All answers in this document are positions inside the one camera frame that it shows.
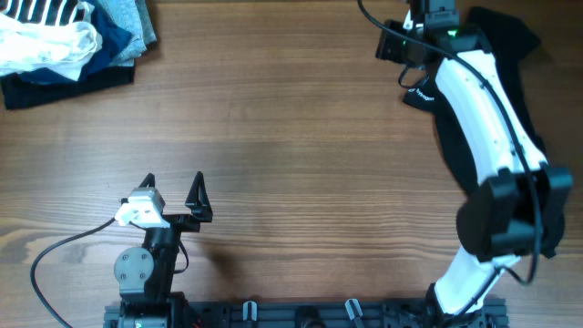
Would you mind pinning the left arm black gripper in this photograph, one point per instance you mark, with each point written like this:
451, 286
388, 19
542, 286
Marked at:
196, 200

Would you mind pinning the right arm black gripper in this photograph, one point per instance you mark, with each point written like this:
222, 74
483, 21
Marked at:
385, 47

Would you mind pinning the black t-shirt with logo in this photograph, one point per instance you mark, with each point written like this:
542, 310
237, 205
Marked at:
514, 68

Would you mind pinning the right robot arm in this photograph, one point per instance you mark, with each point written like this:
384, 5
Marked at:
466, 74

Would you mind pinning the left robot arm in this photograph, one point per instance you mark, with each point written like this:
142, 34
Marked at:
145, 273

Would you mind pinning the navy blue garment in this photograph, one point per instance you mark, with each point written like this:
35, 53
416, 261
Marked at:
113, 40

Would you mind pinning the black folded garment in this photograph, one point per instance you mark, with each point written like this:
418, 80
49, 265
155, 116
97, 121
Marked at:
19, 94

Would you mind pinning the white garment on pile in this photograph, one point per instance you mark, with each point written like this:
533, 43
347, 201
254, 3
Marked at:
61, 49

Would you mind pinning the black white striped garment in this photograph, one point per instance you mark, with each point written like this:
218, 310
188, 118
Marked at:
47, 12

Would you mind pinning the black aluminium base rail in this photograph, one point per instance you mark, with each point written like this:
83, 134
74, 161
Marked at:
394, 313

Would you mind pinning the left grey rail clamp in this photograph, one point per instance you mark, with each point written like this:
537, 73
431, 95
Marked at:
250, 311

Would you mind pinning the grey rail clamp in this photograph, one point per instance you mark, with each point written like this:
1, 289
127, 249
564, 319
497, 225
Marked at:
250, 311
355, 313

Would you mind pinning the right grey rail clamp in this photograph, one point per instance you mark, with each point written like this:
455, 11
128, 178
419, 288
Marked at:
355, 313

